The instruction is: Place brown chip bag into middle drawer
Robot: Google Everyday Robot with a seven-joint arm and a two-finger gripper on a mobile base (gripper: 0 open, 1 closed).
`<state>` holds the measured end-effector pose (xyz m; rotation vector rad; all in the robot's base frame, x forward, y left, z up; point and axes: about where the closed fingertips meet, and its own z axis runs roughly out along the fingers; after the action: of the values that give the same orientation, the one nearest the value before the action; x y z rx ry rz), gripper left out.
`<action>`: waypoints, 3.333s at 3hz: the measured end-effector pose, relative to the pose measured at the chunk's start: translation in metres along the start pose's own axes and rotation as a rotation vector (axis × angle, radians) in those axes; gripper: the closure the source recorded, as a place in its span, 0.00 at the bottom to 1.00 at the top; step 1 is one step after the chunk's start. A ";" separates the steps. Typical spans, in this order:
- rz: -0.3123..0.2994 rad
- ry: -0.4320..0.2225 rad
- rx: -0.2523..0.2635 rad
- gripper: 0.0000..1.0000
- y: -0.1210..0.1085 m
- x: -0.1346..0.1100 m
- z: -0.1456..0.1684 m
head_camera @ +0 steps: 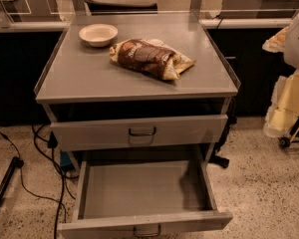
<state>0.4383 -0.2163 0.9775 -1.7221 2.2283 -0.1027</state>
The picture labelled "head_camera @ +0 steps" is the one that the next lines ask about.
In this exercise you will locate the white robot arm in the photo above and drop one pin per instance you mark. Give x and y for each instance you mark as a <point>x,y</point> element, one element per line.
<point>291,50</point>

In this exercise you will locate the grey drawer cabinet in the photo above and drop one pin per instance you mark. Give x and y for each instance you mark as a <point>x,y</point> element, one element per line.
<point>124,81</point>

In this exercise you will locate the brown chip bag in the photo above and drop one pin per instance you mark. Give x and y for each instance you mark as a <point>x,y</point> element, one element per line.
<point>152,57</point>

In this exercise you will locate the grey top drawer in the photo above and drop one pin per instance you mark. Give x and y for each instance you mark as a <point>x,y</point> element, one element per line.
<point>124,133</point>

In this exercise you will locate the black floor stand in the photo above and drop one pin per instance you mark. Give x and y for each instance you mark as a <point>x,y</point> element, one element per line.
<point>15,163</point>

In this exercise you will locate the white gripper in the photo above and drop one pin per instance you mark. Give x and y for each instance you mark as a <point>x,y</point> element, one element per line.
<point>298,45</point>

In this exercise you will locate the white bowl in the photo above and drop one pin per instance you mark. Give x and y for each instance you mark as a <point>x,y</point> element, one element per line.
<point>98,35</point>

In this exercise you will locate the open grey middle drawer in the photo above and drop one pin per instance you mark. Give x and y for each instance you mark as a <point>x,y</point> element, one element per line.
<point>143,199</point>

